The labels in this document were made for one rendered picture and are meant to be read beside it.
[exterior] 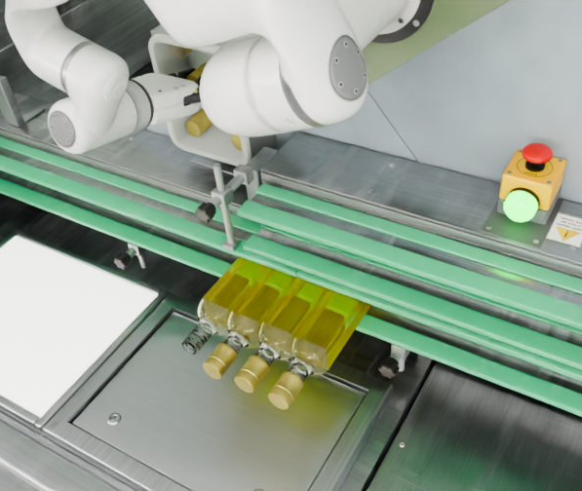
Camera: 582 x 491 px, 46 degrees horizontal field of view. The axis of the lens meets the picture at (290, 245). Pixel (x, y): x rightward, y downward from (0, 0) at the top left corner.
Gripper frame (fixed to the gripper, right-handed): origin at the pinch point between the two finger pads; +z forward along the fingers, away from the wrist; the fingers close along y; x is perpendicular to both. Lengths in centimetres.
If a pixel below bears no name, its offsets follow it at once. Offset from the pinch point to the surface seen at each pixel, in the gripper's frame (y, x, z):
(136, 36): -74, -14, 65
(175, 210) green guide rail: -4.5, -24.1, -1.7
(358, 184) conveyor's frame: 29.2, -11.5, 2.4
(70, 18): -73, -5, 41
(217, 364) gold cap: 21.0, -33.2, -23.6
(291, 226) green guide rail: 23.6, -16.1, -8.0
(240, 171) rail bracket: 10.9, -12.0, -3.3
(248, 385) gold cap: 26.8, -34.0, -24.1
